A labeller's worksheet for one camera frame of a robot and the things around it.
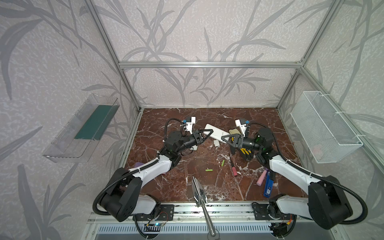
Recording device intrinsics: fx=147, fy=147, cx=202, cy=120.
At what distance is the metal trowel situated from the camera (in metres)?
0.69

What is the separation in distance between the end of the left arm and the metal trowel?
0.27 metres

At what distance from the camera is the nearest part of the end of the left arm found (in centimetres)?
61
